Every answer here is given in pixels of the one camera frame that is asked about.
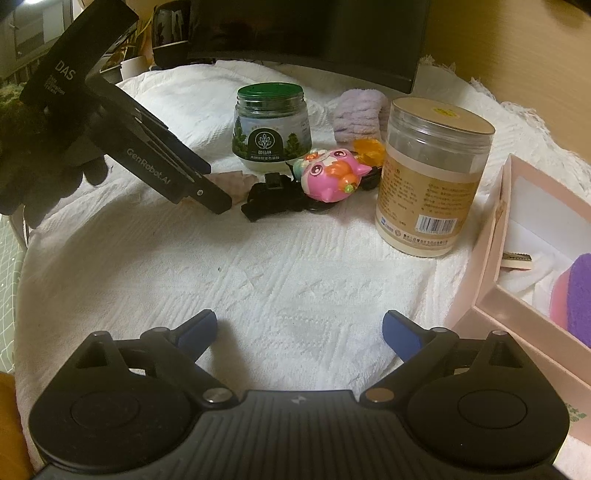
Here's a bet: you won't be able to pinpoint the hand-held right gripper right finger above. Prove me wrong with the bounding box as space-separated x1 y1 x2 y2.
365 310 520 404

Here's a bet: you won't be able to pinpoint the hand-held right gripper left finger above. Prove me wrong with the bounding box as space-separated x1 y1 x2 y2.
74 310 232 405

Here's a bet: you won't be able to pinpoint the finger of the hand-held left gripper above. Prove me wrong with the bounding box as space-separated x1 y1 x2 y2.
174 173 232 214
134 105 213 177

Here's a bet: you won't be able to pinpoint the pink fabric bow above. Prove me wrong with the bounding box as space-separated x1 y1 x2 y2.
203 171 246 204

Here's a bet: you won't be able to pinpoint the pink cardboard box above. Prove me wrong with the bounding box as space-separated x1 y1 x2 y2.
450 154 591 439

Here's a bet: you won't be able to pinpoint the metal hair clip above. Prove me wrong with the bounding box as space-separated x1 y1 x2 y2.
501 251 533 271

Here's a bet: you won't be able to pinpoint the white fabric flower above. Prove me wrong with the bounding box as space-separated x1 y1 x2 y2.
501 258 573 319

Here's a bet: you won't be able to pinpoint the purple and pink sponge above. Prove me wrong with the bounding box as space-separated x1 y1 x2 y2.
550 253 591 348

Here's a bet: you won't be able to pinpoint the person's left hand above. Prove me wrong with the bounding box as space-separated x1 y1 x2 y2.
0 138 112 228

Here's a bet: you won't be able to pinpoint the black hair claw clip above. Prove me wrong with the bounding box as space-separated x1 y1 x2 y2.
241 172 308 223

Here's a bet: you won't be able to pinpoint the green plant in white pot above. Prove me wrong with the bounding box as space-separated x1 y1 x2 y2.
99 7 153 81

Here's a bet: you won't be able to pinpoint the green lid glass jar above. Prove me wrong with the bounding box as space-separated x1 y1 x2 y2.
232 83 311 174

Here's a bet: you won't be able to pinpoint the white textured blanket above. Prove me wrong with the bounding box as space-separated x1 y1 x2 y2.
14 55 591 480

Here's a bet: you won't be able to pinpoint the black glossy vase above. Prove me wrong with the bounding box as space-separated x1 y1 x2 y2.
151 0 191 69

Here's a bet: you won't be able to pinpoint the pink cartoon animal toy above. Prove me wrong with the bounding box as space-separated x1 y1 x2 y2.
293 148 372 204

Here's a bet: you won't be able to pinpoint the clear plastic jar beige contents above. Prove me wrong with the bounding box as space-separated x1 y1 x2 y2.
375 97 496 257

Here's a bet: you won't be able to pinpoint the black monitor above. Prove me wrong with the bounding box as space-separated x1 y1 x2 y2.
187 0 432 95

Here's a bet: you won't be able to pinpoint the orange plastic toy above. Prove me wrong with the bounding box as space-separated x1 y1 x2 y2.
352 137 386 191

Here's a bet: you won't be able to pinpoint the lavender knitted cloth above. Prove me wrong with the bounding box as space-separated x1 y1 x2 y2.
333 89 389 145

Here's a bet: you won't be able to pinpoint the green cutting mat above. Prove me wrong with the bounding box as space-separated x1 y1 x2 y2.
0 208 28 370

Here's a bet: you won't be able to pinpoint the orange cloth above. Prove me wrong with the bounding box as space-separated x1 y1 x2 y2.
0 369 35 480

